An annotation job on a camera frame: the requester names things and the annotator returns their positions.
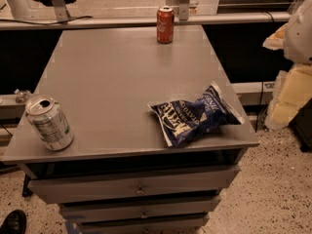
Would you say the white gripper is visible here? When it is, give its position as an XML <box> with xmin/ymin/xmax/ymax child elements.
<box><xmin>262</xmin><ymin>0</ymin><xmax>312</xmax><ymax>130</ymax></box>

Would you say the blue chip bag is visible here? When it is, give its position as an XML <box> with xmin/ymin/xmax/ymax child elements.
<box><xmin>149</xmin><ymin>82</ymin><xmax>245</xmax><ymax>147</ymax></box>

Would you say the red coke can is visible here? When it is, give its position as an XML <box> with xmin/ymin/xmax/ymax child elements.
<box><xmin>157</xmin><ymin>6</ymin><xmax>175</xmax><ymax>44</ymax></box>

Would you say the silver green soda can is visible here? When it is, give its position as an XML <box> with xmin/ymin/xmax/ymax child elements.
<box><xmin>25</xmin><ymin>95</ymin><xmax>74</xmax><ymax>151</ymax></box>

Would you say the bottom grey drawer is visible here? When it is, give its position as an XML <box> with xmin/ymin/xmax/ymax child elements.
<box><xmin>79</xmin><ymin>214</ymin><xmax>209</xmax><ymax>234</ymax></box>

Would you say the grey drawer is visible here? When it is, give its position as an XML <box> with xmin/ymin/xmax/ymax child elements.
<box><xmin>79</xmin><ymin>214</ymin><xmax>209</xmax><ymax>234</ymax></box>
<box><xmin>60</xmin><ymin>194</ymin><xmax>220</xmax><ymax>223</ymax></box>
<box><xmin>28</xmin><ymin>165</ymin><xmax>240</xmax><ymax>204</ymax></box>

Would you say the middle grey drawer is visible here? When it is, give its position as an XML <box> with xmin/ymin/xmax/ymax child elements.
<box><xmin>60</xmin><ymin>194</ymin><xmax>220</xmax><ymax>223</ymax></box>

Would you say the top grey drawer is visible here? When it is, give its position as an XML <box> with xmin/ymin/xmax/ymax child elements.
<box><xmin>28</xmin><ymin>165</ymin><xmax>240</xmax><ymax>204</ymax></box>

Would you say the small shiny metal clamp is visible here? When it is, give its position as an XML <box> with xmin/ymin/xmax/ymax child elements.
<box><xmin>15</xmin><ymin>89</ymin><xmax>31</xmax><ymax>103</ymax></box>

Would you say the white pipe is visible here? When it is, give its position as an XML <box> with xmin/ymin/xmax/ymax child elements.
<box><xmin>5</xmin><ymin>0</ymin><xmax>33</xmax><ymax>20</ymax></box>

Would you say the black shoe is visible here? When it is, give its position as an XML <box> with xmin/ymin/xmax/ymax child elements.
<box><xmin>0</xmin><ymin>210</ymin><xmax>26</xmax><ymax>234</ymax></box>

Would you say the grey metal rail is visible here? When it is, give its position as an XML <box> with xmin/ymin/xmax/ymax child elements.
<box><xmin>0</xmin><ymin>12</ymin><xmax>291</xmax><ymax>30</ymax></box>

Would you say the black cable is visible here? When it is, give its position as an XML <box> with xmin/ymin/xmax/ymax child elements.
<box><xmin>0</xmin><ymin>15</ymin><xmax>94</xmax><ymax>26</ymax></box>

